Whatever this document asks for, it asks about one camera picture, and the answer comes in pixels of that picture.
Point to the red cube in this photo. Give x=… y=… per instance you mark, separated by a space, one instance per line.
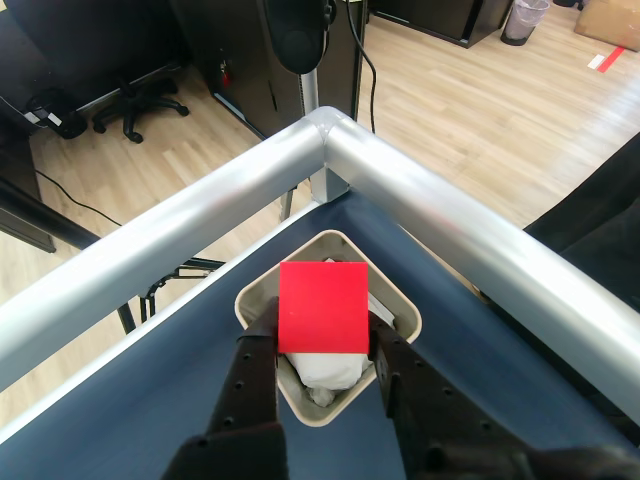
x=325 y=310

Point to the beige box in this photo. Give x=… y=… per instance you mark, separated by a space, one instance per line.
x=320 y=419

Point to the brown cardboard box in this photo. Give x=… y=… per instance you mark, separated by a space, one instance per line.
x=610 y=20

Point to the black folding table leg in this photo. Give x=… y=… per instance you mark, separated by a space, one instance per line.
x=150 y=295

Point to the black fabric chair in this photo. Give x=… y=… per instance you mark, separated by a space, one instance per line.
x=600 y=210

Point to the black desk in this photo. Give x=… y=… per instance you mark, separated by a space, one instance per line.
x=25 y=210

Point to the silver pole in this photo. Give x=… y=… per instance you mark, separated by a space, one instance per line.
x=310 y=92

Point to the black office chair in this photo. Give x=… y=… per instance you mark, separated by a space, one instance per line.
x=132 y=100

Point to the black tall cabinet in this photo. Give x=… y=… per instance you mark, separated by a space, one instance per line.
x=240 y=50

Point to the black oval object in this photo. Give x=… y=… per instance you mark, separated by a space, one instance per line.
x=297 y=35

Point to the white floor tape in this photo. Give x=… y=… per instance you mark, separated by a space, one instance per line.
x=596 y=62

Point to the black low cabinet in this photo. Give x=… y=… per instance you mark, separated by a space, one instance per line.
x=440 y=15

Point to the red floor tape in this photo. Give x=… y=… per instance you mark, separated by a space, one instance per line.
x=612 y=59

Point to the black mesh wastebasket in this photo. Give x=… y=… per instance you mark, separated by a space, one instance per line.
x=522 y=25

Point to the aluminium table rail frame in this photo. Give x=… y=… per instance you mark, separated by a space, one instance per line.
x=200 y=210

